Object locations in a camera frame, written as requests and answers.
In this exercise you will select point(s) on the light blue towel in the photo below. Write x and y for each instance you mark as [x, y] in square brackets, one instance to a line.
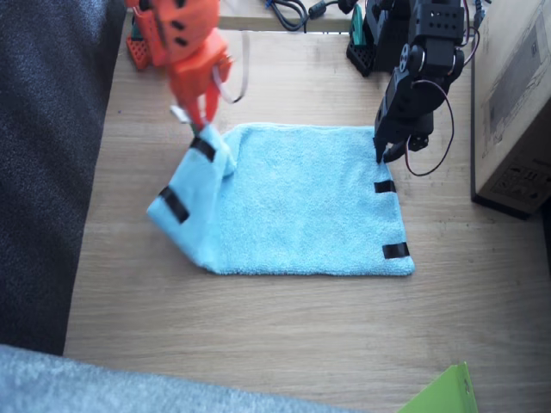
[301, 202]

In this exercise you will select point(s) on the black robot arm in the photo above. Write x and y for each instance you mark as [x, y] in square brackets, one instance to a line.
[430, 51]

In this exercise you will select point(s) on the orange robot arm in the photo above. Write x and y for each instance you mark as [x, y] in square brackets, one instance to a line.
[181, 21]

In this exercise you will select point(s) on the green table clamp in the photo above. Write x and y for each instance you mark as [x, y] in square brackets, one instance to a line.
[357, 26]
[135, 30]

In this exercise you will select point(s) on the brown cardboard box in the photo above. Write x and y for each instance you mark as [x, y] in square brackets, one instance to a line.
[512, 107]

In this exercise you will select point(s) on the grey fuzzy fabric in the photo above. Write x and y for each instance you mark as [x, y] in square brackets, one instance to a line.
[107, 383]

